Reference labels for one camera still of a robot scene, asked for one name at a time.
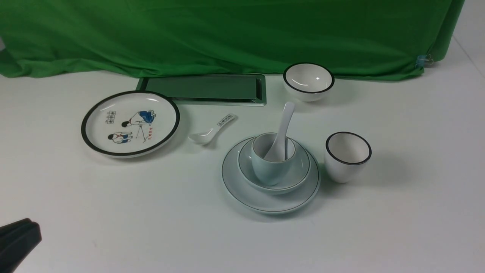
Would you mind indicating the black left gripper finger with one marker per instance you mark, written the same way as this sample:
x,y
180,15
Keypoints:
x,y
17,240

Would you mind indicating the pale blue ceramic cup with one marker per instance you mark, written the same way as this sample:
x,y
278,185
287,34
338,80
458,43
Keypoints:
x,y
269,170

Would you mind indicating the plain white ceramic spoon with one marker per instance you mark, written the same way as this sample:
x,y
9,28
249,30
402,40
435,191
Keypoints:
x,y
277,152

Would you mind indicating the pale blue shallow bowl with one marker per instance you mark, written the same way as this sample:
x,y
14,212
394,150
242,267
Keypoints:
x,y
289,179

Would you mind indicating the illustrated black-rimmed plate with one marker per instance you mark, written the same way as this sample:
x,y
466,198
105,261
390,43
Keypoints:
x,y
130,124

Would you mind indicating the patterned white ceramic spoon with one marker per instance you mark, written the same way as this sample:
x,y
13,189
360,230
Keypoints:
x,y
204,138

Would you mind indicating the pale blue flat plate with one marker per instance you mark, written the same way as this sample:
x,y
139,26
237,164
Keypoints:
x,y
241,191

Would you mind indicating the white black-rimmed small bowl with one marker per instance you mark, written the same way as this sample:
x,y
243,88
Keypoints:
x,y
308,82

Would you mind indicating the white black-rimmed cup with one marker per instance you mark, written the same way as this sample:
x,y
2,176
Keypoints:
x,y
346,154

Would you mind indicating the green backdrop cloth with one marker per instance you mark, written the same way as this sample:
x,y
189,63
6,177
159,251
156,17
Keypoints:
x,y
355,39

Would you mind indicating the blue binder clip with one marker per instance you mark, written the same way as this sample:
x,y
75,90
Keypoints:
x,y
424,61

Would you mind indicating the metal table cable hatch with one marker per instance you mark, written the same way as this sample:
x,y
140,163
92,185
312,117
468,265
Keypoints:
x,y
247,90

